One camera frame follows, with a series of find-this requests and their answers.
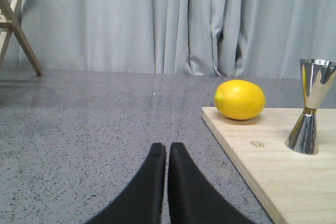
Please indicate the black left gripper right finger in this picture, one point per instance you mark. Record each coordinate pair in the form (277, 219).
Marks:
(192, 199)

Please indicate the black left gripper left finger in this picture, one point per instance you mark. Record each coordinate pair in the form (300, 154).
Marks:
(141, 201)

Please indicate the silver metal jigger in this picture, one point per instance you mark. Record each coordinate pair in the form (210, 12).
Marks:
(317, 78)

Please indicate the light wooden cutting board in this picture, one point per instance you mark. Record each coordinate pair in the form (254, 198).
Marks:
(292, 187)

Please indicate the yellow lemon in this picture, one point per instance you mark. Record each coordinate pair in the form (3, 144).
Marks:
(239, 99)

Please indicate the grey curtain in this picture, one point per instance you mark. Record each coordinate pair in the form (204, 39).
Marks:
(247, 38)

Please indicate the wooden chair frame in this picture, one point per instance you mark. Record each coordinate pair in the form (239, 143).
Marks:
(10, 25)

